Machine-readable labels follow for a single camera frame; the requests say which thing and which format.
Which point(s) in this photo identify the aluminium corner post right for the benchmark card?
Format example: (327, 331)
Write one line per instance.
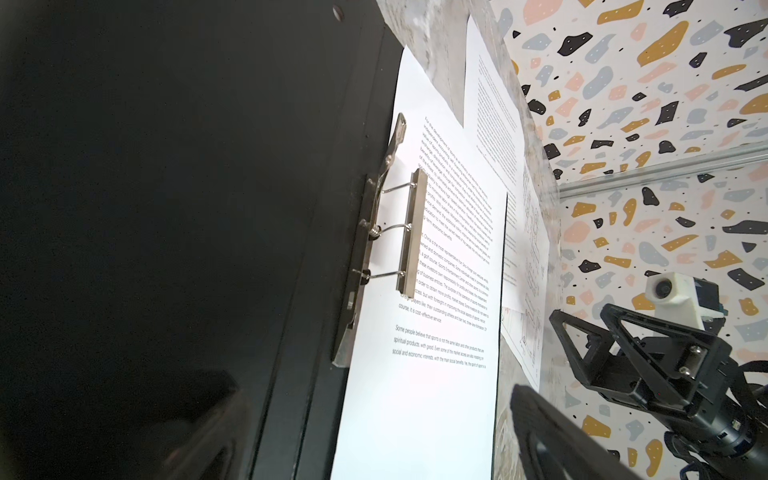
(731, 158)

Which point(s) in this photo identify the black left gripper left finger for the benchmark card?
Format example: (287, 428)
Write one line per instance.
(202, 439)

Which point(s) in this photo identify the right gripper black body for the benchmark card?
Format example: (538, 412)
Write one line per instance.
(715, 420)

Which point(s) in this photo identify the technical drawing sheet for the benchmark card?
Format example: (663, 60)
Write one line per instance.
(525, 274)

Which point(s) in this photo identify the orange black file folder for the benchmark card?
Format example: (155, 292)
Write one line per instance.
(180, 187)

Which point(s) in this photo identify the metal folder clip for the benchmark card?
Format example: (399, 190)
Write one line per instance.
(386, 243)

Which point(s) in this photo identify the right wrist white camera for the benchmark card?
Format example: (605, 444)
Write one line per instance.
(686, 300)

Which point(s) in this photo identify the text page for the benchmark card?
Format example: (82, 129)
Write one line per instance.
(491, 118)
(420, 397)

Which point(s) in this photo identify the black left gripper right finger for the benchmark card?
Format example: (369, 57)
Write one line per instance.
(552, 447)

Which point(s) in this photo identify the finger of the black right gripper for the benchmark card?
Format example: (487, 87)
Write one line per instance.
(594, 356)
(654, 336)

